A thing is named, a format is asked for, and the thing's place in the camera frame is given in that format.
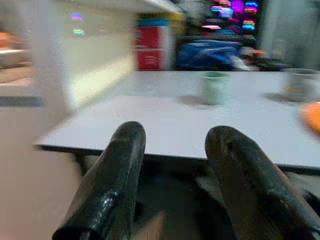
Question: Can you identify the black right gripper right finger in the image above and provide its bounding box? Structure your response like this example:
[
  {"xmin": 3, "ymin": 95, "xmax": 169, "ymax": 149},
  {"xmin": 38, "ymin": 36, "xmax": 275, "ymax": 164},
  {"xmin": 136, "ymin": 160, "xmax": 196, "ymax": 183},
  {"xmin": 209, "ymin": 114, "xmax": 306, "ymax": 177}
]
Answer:
[{"xmin": 196, "ymin": 125, "xmax": 320, "ymax": 240}]

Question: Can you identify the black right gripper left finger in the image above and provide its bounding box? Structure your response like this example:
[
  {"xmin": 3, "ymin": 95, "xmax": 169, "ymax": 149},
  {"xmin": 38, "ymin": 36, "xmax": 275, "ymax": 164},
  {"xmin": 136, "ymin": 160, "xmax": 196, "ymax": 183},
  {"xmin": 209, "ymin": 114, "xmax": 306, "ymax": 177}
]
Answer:
[{"xmin": 51, "ymin": 120, "xmax": 147, "ymax": 240}]

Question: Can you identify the grey table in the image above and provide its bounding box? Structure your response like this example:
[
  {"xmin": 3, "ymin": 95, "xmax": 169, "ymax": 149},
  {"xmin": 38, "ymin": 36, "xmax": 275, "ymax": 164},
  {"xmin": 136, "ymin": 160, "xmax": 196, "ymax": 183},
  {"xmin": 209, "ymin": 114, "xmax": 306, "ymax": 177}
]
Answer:
[{"xmin": 32, "ymin": 70, "xmax": 320, "ymax": 176}]

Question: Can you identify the orange plate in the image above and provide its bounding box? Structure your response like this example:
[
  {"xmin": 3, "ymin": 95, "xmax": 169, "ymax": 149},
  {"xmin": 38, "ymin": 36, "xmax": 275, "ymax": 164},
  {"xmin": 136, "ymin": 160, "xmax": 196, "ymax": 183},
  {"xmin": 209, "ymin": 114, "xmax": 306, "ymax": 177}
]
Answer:
[{"xmin": 299, "ymin": 101, "xmax": 320, "ymax": 138}]

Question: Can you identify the pale green cup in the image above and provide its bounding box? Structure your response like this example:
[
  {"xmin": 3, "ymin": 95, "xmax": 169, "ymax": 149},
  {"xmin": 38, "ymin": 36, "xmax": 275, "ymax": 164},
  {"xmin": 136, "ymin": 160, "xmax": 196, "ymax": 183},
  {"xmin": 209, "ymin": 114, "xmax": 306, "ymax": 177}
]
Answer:
[{"xmin": 199, "ymin": 71, "xmax": 232, "ymax": 106}]

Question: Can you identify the grey cup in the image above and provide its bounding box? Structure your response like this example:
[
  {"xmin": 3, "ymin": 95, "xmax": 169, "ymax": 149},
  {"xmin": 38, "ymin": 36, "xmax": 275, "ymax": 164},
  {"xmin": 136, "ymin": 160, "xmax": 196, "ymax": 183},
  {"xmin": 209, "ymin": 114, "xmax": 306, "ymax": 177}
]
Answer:
[{"xmin": 282, "ymin": 68, "xmax": 320, "ymax": 103}]

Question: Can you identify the white counter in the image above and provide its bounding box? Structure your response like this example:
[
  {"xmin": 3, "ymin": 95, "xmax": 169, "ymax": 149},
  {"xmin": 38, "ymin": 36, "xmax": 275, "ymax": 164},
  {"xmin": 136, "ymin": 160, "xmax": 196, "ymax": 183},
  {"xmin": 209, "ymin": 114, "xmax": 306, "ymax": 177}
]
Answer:
[{"xmin": 56, "ymin": 4, "xmax": 137, "ymax": 111}]

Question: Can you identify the blue bag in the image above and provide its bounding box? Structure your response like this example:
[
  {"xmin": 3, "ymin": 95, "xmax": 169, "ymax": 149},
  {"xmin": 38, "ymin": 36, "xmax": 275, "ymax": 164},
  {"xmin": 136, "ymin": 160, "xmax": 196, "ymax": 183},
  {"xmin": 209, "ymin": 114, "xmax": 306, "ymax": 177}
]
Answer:
[{"xmin": 176, "ymin": 39, "xmax": 245, "ymax": 71}]

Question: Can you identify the screen with colourful lights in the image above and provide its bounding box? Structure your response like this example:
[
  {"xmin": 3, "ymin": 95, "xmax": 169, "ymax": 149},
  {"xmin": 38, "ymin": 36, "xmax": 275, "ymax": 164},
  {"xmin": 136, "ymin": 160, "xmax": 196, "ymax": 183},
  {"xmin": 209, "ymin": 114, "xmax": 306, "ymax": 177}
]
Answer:
[{"xmin": 199, "ymin": 0, "xmax": 260, "ymax": 43}]

